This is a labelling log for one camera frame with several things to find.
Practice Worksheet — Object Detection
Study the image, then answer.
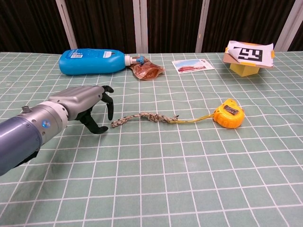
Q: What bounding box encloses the dark curtain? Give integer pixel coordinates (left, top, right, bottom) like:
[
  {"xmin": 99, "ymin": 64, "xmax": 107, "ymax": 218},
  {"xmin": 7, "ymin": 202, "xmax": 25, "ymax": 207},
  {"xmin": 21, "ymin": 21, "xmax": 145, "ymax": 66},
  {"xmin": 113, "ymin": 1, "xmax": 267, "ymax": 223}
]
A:
[{"xmin": 0, "ymin": 0, "xmax": 303, "ymax": 54}]

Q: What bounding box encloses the blue plastic bottle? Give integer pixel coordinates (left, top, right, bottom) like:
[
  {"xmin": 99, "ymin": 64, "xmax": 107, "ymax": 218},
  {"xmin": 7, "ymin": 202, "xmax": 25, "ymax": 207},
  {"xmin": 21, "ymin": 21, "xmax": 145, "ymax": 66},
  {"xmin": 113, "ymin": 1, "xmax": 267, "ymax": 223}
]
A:
[{"xmin": 58, "ymin": 48, "xmax": 145, "ymax": 76}]

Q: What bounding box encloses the yellow block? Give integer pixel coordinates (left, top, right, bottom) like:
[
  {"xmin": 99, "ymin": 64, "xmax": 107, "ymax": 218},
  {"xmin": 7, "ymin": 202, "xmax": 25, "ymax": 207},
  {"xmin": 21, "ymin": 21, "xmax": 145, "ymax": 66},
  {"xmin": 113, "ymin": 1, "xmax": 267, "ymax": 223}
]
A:
[{"xmin": 229, "ymin": 61, "xmax": 261, "ymax": 78}]

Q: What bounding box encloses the brown snack pouch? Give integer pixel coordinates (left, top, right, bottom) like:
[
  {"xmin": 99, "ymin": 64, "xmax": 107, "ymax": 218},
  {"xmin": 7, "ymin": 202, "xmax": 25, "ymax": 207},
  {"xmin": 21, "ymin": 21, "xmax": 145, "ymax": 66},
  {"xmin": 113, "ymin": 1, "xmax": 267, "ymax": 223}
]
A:
[{"xmin": 129, "ymin": 56, "xmax": 166, "ymax": 81}]

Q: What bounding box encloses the speckled braided rope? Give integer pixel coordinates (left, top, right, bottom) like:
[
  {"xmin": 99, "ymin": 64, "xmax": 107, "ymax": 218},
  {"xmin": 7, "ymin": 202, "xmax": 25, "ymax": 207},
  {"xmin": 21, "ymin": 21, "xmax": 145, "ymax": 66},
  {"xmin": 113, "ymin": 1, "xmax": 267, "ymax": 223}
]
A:
[{"xmin": 110, "ymin": 113, "xmax": 179, "ymax": 129}]

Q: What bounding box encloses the brown cardboard board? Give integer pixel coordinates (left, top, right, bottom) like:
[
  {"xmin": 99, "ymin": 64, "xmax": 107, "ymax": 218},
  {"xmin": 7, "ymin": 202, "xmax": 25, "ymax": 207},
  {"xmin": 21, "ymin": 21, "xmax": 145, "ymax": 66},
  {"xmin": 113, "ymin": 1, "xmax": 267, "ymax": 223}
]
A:
[{"xmin": 223, "ymin": 46, "xmax": 275, "ymax": 70}]

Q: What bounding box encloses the photo postcard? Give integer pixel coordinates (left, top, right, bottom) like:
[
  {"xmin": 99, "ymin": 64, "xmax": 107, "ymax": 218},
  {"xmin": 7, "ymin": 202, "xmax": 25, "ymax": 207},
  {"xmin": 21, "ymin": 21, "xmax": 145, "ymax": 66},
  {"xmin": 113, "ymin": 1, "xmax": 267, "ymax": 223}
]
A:
[{"xmin": 171, "ymin": 59, "xmax": 215, "ymax": 75}]

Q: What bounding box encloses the white marker paper sheet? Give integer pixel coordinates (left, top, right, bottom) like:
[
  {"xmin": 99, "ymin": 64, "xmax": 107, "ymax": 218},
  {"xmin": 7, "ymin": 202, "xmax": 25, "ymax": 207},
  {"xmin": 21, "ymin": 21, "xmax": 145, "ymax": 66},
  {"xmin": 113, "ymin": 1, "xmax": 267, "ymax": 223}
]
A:
[{"xmin": 226, "ymin": 40, "xmax": 275, "ymax": 68}]

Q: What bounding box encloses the white slotted post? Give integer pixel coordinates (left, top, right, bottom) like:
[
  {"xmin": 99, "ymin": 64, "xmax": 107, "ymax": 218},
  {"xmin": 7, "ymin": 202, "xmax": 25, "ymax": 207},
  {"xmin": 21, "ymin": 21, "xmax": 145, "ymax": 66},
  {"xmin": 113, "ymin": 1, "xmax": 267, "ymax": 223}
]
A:
[{"xmin": 55, "ymin": 0, "xmax": 78, "ymax": 50}]

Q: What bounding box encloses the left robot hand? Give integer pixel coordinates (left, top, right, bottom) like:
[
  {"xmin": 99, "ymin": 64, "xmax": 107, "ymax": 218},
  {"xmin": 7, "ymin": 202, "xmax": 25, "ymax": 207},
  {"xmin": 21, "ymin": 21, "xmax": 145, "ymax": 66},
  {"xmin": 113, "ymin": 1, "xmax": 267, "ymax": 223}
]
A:
[{"xmin": 48, "ymin": 85, "xmax": 115, "ymax": 135}]

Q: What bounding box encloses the yellow tape measure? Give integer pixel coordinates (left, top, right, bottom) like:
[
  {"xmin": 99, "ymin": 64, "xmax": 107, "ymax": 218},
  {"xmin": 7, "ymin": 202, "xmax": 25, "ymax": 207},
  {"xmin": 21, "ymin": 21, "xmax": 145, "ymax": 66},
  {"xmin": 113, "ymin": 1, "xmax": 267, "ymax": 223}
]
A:
[{"xmin": 175, "ymin": 98, "xmax": 245, "ymax": 130}]

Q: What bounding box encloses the white double post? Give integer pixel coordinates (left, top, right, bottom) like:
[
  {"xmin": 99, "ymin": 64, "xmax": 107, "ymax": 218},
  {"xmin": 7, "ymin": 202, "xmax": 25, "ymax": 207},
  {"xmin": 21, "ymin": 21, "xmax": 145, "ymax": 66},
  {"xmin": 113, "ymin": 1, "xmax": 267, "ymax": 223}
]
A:
[{"xmin": 132, "ymin": 0, "xmax": 149, "ymax": 54}]

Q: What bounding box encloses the green checked tablecloth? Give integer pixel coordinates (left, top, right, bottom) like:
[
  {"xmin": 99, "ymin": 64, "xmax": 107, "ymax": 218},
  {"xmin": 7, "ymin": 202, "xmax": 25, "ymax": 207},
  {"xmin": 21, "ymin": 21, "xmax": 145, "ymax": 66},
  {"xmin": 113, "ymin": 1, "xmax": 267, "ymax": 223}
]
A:
[{"xmin": 0, "ymin": 51, "xmax": 303, "ymax": 227}]

